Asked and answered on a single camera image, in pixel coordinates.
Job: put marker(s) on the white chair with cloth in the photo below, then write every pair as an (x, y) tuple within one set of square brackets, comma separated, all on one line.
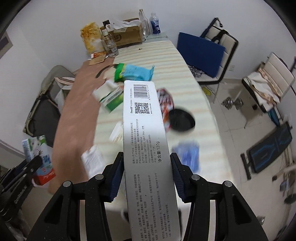
[(268, 85)]

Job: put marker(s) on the tall clear bottle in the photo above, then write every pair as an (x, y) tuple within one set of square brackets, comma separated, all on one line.
[(145, 23)]

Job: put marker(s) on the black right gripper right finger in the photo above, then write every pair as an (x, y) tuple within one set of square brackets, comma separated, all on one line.
[(234, 218)]

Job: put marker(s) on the white chair with blue cushion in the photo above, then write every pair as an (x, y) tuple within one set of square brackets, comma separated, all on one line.
[(209, 55)]

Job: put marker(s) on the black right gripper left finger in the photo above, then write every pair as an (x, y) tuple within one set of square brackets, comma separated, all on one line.
[(60, 219)]

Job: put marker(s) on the yellow snack bag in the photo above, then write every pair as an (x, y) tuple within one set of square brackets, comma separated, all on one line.
[(91, 37)]

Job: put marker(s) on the brown cloth table runner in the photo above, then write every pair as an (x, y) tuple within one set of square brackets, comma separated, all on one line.
[(76, 127)]

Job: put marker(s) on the cardboard shipping box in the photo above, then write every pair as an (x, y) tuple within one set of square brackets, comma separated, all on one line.
[(125, 33)]

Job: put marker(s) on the clear glass bottle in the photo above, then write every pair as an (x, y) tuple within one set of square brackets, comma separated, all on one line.
[(109, 44)]

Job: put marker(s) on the white red blue carton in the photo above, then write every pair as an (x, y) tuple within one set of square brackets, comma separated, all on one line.
[(37, 148)]

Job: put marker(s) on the black round lid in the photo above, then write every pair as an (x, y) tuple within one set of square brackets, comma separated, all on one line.
[(181, 120)]

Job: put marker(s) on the white paper packet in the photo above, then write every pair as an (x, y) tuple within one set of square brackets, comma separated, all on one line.
[(93, 162)]

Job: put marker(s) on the blue label plastic bottle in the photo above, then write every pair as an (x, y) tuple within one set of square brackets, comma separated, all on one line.
[(154, 21)]

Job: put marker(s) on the grey folding chair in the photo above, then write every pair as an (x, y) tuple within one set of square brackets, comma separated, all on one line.
[(44, 115)]

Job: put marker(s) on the green white carton box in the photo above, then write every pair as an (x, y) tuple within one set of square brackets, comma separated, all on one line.
[(109, 95)]

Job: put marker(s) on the metal dumbbell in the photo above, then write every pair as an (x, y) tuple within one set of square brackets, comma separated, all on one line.
[(230, 103)]

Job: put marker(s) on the long grey toothpaste box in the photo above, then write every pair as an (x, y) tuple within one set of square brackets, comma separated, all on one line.
[(150, 190)]

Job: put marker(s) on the red white snack wrapper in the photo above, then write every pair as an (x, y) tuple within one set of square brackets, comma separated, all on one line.
[(166, 104)]

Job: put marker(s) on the black blue exercise bench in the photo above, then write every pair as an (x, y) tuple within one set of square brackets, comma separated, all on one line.
[(261, 155)]

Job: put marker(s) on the blue plastic packet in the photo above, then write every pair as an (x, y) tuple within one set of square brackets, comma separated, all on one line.
[(188, 153)]

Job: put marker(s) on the green blue snack bag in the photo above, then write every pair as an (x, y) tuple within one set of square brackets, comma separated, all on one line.
[(131, 72)]

